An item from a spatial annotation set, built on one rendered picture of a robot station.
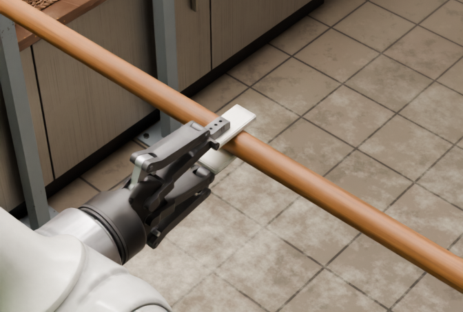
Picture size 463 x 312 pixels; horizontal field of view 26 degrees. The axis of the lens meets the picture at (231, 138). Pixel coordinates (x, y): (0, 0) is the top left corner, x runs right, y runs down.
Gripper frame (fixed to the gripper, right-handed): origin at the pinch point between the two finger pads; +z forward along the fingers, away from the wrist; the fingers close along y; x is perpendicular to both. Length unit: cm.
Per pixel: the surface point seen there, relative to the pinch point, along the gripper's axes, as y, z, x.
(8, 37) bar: 54, 36, -94
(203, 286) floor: 119, 51, -52
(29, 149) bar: 88, 36, -94
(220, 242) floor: 119, 65, -59
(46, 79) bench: 77, 48, -99
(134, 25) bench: 77, 77, -99
